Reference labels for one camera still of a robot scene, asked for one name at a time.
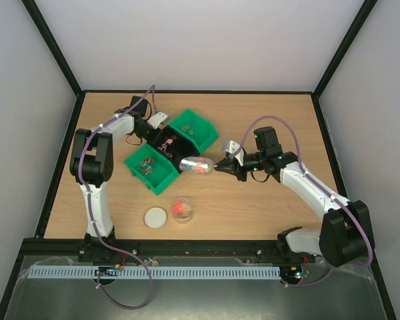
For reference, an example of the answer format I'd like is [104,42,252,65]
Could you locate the black bin with lollipops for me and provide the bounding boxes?
[146,125,200,173]

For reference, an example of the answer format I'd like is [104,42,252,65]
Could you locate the silver metal scoop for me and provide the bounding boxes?
[179,157,215,175]

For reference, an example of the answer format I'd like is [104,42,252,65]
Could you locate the white round jar lid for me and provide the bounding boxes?
[144,207,167,229]

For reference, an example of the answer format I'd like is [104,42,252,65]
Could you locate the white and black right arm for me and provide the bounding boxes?
[215,127,374,267]

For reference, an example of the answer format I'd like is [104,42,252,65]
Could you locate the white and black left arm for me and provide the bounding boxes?
[69,96,169,244]

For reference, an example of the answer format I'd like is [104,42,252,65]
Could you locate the green bin with star candies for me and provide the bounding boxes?
[169,109,219,153]

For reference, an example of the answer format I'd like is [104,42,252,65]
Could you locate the clear plastic jar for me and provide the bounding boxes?
[171,197,194,223]

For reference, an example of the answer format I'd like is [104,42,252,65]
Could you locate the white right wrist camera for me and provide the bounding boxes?
[222,140,245,166]

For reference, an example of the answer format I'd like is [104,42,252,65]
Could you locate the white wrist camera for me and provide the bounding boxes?
[147,112,170,129]
[222,140,245,166]

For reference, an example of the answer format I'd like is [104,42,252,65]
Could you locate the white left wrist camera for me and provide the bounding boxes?
[147,112,170,129]

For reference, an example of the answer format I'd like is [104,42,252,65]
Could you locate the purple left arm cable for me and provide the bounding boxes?
[76,83,157,309]

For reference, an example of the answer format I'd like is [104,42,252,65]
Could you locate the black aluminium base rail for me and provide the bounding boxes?
[19,237,374,264]

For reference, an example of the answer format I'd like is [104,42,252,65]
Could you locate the light blue slotted cable duct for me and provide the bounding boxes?
[27,265,281,280]

